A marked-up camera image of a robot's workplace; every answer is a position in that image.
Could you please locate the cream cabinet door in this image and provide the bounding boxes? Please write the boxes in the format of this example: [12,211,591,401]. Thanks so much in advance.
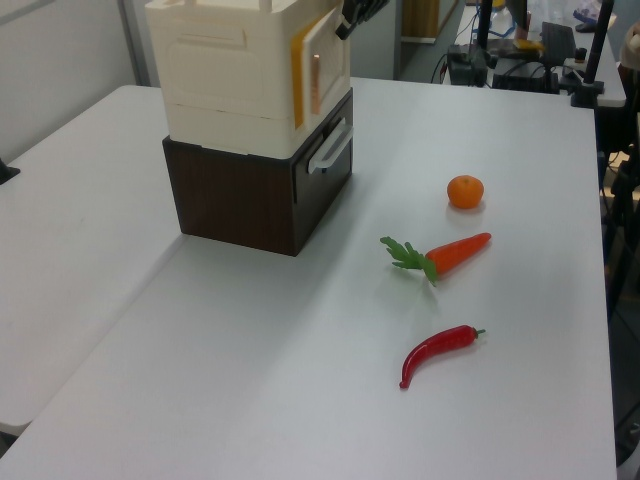
[301,5,351,130]

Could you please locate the copper door handle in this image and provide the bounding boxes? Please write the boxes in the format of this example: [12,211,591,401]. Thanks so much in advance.
[308,52,324,114]

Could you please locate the thin black pole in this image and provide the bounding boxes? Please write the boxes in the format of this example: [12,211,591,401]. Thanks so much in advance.
[474,0,495,51]

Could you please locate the black flat panel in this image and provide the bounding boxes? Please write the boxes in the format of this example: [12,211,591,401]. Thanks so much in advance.
[539,21,577,64]

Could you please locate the black table clamp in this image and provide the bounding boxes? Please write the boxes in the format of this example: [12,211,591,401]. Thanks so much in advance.
[0,156,22,187]

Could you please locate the black electronics box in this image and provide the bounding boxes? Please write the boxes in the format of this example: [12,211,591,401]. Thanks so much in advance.
[491,53,562,94]

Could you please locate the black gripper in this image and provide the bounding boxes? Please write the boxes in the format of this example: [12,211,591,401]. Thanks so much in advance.
[333,0,390,41]

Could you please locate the light wooden furniture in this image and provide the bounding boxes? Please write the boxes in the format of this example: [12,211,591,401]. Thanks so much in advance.
[399,0,464,47]

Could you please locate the orange tangerine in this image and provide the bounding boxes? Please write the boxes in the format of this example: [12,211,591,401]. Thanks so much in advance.
[446,174,486,210]

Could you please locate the black clamp pole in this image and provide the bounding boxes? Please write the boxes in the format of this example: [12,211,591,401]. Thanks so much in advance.
[571,0,617,107]

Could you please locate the dark brown wooden box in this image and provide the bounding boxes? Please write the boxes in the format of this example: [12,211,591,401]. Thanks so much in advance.
[161,87,356,258]

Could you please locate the orange toy carrot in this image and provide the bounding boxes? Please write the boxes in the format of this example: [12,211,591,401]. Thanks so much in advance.
[379,231,493,288]

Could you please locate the white drawer handle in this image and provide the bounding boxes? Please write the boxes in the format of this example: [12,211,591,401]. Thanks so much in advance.
[306,121,356,176]

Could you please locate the cream plastic cabinet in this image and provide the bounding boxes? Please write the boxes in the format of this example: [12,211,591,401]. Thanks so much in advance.
[143,0,351,160]

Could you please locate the red chili pepper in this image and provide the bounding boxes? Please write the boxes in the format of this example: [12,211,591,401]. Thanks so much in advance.
[398,324,487,391]

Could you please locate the dark brown drawer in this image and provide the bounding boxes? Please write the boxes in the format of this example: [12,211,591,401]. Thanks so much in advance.
[291,89,355,205]

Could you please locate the small black device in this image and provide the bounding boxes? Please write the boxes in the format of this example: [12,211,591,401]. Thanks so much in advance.
[446,43,490,87]

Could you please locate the black tripod stand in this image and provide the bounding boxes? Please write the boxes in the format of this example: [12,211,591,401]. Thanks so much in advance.
[599,144,640,321]

